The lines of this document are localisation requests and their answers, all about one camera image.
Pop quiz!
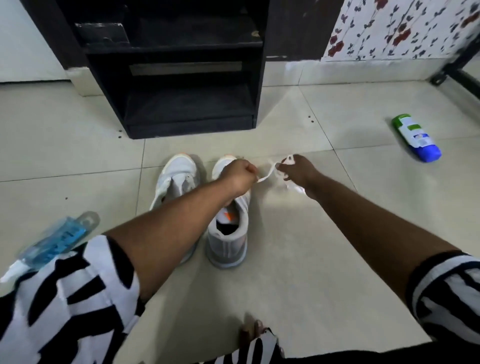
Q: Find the white shoelace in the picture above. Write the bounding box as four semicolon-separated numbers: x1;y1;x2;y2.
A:
256;154;307;195

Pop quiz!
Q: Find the white floral patterned sheet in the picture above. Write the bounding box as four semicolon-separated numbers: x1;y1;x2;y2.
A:
321;0;480;63

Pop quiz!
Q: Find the black metal frame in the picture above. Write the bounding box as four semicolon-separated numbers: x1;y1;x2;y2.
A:
429;35;480;100

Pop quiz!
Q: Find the person's right hand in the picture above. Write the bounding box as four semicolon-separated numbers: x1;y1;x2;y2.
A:
275;154;324;200

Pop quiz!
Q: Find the grey sneaker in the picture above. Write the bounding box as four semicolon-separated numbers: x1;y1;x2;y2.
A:
149;152;202;265
205;154;251;270

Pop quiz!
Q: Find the person's right foot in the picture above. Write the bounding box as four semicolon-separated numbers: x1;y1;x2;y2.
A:
239;318;268;348

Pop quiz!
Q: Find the zebra striped garment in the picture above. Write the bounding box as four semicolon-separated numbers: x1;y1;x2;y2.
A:
0;234;480;364

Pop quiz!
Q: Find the blue transparent bottle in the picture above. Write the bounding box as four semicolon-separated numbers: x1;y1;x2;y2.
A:
0;211;101;284

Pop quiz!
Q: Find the clear plastic box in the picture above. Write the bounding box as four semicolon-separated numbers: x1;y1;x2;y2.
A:
74;22;131;47

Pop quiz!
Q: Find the person's left hand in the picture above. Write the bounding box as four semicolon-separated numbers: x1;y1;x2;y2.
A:
219;158;260;200

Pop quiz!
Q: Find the dark brown wooden cabinet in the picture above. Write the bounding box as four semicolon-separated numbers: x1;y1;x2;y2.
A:
20;0;346;71

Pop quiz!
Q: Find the person's right forearm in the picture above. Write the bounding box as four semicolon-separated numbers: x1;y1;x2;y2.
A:
307;173;461;301

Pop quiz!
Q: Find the green blue white bottle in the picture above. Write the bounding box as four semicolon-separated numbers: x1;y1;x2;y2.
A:
391;113;443;163

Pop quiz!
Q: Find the black open shelf box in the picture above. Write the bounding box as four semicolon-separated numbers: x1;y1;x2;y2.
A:
56;0;271;140

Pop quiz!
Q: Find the person's left forearm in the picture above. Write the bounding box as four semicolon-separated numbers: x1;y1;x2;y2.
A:
104;179;241;304

